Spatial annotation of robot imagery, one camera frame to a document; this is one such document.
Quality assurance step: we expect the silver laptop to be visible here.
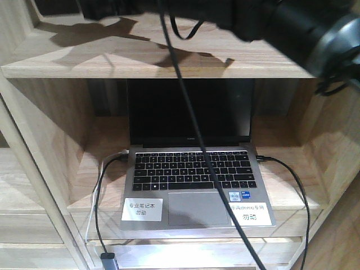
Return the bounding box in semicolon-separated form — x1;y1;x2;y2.
120;79;276;231

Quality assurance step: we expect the black laptop cable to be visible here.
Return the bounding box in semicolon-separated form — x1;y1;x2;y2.
255;154;311;270
92;153;130;254

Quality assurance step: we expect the black right laptop cable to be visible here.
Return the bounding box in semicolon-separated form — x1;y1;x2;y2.
255;154;311;270

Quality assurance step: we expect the black braided cable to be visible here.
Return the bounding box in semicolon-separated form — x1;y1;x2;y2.
156;0;267;270

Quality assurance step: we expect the grey usb hub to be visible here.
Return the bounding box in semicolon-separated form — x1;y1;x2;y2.
100;253;119;270

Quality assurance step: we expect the wooden shelf unit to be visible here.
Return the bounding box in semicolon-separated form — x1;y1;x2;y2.
1;1;359;269

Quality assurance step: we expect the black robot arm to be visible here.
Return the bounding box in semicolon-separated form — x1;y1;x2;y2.
79;1;359;81

